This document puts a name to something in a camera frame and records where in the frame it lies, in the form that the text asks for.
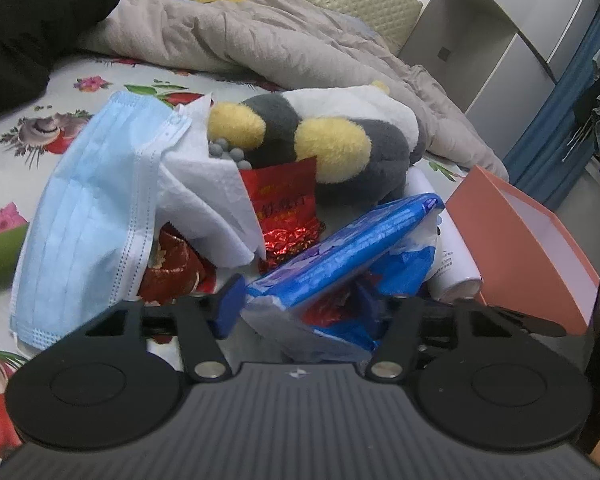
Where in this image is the blue plastic tissue packet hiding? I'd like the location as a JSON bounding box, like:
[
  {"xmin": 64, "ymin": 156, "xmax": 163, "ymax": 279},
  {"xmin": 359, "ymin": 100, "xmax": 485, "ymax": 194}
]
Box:
[{"xmin": 240, "ymin": 192, "xmax": 446, "ymax": 364}]

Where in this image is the flat red foil packet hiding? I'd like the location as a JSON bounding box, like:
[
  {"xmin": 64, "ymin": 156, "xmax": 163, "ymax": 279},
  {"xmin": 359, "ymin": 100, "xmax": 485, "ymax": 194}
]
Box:
[{"xmin": 237, "ymin": 156, "xmax": 317, "ymax": 233}]

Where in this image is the white tissue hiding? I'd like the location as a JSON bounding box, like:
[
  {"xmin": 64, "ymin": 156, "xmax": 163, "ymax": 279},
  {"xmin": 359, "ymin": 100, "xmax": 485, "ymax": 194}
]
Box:
[{"xmin": 157, "ymin": 92, "xmax": 268, "ymax": 268}]

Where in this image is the red patterned pouch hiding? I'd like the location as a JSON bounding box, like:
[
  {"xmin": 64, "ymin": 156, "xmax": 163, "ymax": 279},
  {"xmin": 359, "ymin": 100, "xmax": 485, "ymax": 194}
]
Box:
[{"xmin": 139, "ymin": 222, "xmax": 218, "ymax": 306}]

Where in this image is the grey bead string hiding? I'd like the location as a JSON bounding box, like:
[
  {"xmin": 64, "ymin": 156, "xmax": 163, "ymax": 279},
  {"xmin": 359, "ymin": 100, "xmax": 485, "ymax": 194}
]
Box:
[{"xmin": 207, "ymin": 137, "xmax": 254, "ymax": 171}]

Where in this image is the blue face mask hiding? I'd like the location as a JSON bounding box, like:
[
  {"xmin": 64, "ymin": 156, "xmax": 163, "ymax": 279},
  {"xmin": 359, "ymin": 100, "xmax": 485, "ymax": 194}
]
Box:
[{"xmin": 9, "ymin": 91, "xmax": 193, "ymax": 351}]

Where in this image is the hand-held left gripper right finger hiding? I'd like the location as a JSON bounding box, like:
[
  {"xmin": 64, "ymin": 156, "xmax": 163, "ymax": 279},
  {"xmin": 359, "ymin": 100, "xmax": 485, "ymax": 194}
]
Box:
[{"xmin": 353, "ymin": 280, "xmax": 519, "ymax": 386}]

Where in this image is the white can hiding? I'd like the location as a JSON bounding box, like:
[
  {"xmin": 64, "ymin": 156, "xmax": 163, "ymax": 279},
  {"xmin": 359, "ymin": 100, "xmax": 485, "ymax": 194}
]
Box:
[{"xmin": 407, "ymin": 167, "xmax": 484, "ymax": 304}]

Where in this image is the black cloth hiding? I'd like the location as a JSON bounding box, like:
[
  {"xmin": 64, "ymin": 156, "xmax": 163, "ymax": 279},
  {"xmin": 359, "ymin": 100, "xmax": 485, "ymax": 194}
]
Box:
[{"xmin": 0, "ymin": 0, "xmax": 131, "ymax": 128}]

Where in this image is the grey yellow plush toy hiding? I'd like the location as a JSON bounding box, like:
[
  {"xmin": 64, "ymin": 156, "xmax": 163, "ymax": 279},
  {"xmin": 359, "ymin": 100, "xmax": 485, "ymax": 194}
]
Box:
[{"xmin": 207, "ymin": 80, "xmax": 428, "ymax": 206}]

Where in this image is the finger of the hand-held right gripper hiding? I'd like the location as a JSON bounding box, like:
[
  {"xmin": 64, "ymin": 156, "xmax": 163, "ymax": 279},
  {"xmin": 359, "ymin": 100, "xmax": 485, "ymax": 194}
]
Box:
[{"xmin": 502, "ymin": 309, "xmax": 567, "ymax": 338}]

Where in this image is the white wardrobe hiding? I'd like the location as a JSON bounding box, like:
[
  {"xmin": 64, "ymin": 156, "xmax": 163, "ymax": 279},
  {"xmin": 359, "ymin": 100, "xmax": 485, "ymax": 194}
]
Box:
[{"xmin": 397, "ymin": 0, "xmax": 600, "ymax": 161}]

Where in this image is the pink cardboard box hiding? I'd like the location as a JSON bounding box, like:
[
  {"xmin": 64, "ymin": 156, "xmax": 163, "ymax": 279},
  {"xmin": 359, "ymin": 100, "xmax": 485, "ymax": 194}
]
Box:
[{"xmin": 445, "ymin": 165, "xmax": 600, "ymax": 336}]

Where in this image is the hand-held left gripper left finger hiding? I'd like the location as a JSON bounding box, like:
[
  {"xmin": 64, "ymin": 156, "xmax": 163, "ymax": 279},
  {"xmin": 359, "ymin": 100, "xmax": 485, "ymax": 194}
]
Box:
[{"xmin": 82, "ymin": 274, "xmax": 247, "ymax": 384}]

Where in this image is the red foil packet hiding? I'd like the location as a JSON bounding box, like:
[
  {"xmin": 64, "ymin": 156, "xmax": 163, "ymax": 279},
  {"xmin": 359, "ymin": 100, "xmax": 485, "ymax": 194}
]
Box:
[
  {"xmin": 237, "ymin": 156, "xmax": 317, "ymax": 233},
  {"xmin": 260, "ymin": 220, "xmax": 327, "ymax": 267},
  {"xmin": 304, "ymin": 290, "xmax": 363, "ymax": 327}
]

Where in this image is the floral bed sheet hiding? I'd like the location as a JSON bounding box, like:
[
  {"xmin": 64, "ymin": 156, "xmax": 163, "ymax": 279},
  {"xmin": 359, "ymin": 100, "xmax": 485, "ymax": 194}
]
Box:
[{"xmin": 0, "ymin": 52, "xmax": 481, "ymax": 466}]

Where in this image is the blue curtain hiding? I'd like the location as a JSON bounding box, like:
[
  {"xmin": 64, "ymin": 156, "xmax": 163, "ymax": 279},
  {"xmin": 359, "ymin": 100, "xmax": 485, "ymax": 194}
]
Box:
[{"xmin": 502, "ymin": 5, "xmax": 600, "ymax": 211}]

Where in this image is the grey quilt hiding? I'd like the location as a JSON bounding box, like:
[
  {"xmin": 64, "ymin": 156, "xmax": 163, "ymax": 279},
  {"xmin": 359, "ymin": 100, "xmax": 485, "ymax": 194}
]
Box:
[{"xmin": 80, "ymin": 0, "xmax": 511, "ymax": 183}]

